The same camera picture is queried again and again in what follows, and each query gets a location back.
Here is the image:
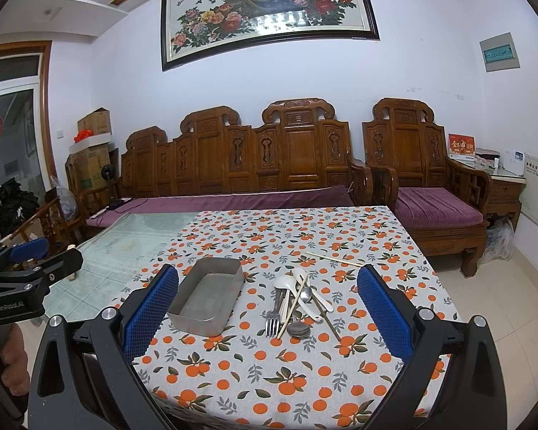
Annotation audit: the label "brown chopstick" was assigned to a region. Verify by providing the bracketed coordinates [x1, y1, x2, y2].
[312, 297, 341, 342]

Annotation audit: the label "bamboo chopstick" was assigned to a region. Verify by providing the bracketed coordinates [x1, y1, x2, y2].
[301, 252, 366, 268]
[275, 275, 307, 339]

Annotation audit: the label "white ladle spoon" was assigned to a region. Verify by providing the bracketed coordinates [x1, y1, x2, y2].
[274, 275, 296, 324]

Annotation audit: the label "silver metal fork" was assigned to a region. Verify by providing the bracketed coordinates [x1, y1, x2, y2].
[265, 288, 287, 338]

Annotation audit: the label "bamboo chopstick on table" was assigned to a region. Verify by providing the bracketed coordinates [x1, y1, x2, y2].
[301, 252, 366, 268]

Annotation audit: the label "silver metal spoon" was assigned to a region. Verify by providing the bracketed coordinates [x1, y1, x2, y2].
[298, 286, 322, 323]

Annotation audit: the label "carved wooden armchair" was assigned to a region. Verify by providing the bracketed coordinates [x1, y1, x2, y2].
[362, 98, 491, 278]

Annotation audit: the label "orange print tablecloth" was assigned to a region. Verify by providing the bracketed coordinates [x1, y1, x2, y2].
[108, 206, 460, 430]

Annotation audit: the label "purple armchair cushion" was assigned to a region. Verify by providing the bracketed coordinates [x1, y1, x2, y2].
[393, 187, 483, 230]

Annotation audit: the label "white wall cabinet door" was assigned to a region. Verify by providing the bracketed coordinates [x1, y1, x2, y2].
[520, 154, 538, 226]

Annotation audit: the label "person's left hand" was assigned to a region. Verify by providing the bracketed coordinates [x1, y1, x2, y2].
[0, 323, 30, 396]

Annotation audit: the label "framed peacock flower painting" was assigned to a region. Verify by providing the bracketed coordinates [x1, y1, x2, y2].
[160, 0, 380, 70]

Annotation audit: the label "wooden side table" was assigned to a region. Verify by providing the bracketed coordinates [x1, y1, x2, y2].
[474, 162, 526, 229]

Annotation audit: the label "black round spoon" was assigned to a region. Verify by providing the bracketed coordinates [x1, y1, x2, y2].
[287, 321, 311, 339]

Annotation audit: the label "white device on table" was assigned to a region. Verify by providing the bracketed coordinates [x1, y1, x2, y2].
[501, 149, 526, 177]

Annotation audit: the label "red gift box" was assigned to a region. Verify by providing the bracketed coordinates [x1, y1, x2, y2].
[448, 134, 475, 159]

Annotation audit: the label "carved wooden sofa bench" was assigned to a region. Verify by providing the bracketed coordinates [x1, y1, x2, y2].
[77, 98, 373, 218]

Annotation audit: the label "wooden chair at left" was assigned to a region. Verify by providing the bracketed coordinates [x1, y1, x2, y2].
[0, 189, 78, 255]

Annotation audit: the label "stacked cardboard boxes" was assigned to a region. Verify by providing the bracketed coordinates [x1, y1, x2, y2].
[66, 108, 113, 193]

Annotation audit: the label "clear plastic bag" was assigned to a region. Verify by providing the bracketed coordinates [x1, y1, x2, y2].
[480, 216, 515, 263]

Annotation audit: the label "grey wall electrical panel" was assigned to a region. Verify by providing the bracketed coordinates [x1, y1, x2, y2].
[479, 32, 520, 72]

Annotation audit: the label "grey metal rectangular tray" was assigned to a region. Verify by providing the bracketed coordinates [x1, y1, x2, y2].
[168, 257, 244, 337]

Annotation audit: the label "white long spoon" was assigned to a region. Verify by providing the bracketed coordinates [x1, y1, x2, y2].
[292, 268, 334, 312]

